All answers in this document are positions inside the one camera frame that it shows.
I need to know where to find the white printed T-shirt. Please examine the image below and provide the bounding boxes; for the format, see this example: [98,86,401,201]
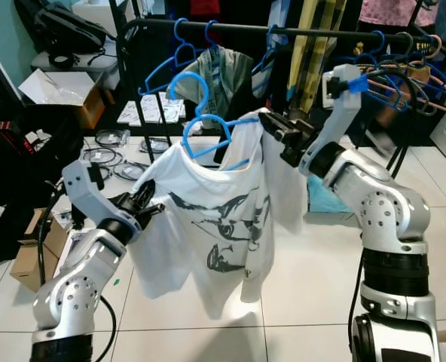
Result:
[131,112,303,321]

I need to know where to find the copper metal hanger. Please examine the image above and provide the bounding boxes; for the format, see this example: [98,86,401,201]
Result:
[366,34,446,115]

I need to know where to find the grey metal hanger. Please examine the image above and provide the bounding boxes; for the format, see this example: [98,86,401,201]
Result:
[400,32,446,110]

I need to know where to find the light blue cloth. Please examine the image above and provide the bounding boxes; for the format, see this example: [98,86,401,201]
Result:
[307,177,359,214]

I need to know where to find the white box with handheld console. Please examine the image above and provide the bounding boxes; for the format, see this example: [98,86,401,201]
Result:
[61,229,96,261]

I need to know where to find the grey-green garment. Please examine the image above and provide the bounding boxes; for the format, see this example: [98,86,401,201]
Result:
[173,47,254,103]

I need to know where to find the yellow plaid garment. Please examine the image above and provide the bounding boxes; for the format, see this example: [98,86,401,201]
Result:
[287,0,350,114]

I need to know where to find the white paper sheets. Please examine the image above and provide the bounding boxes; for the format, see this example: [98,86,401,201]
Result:
[118,92,182,127]

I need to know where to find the black metal clothes rack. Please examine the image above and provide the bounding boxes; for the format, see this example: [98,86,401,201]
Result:
[114,15,446,227]

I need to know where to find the small cardboard box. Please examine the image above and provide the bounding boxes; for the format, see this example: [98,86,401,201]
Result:
[10,215,67,293]

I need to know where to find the red garment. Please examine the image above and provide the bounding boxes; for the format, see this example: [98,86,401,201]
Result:
[189,0,220,17]

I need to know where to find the pink garment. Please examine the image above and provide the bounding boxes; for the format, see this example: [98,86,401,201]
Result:
[359,0,438,27]

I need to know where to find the black backpack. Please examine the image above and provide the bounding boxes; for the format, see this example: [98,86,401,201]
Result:
[14,0,109,55]

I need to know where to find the white shelf unit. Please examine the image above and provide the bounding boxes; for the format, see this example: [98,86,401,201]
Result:
[72,0,126,35]

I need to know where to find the coiled cable in plastic bag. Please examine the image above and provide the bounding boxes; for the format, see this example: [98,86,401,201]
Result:
[114,161,150,182]
[95,130,130,148]
[80,149,123,167]

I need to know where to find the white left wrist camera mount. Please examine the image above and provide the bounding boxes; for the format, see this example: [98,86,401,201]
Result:
[61,160,120,231]

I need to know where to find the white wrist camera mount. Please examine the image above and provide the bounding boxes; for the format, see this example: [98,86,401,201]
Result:
[302,64,380,170]
[61,160,120,231]

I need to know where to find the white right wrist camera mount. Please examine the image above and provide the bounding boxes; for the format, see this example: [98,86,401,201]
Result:
[302,64,380,170]

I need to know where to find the black coiled cable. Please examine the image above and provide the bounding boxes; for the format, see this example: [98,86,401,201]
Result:
[47,51,75,71]

